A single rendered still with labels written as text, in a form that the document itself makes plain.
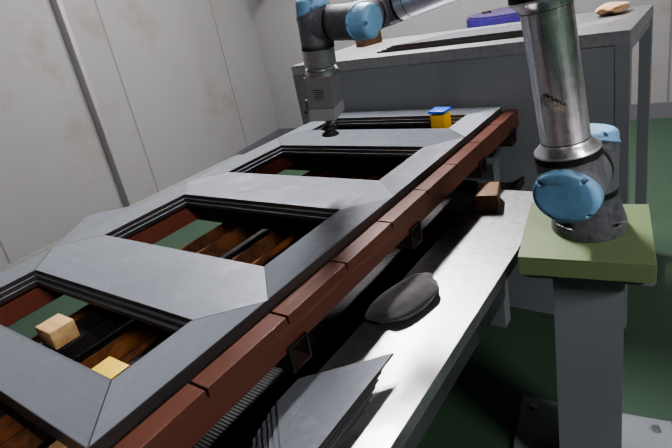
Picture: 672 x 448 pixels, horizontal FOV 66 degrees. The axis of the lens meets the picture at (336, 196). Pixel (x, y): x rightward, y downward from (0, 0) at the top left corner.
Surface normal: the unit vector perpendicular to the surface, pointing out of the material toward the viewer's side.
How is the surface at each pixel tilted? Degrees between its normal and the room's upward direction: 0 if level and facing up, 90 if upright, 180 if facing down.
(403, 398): 0
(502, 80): 90
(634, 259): 3
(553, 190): 100
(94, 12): 90
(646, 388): 0
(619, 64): 90
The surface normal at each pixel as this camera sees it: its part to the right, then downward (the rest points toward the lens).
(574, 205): -0.51, 0.55
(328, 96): -0.27, 0.45
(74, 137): 0.88, 0.00
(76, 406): -0.18, -0.92
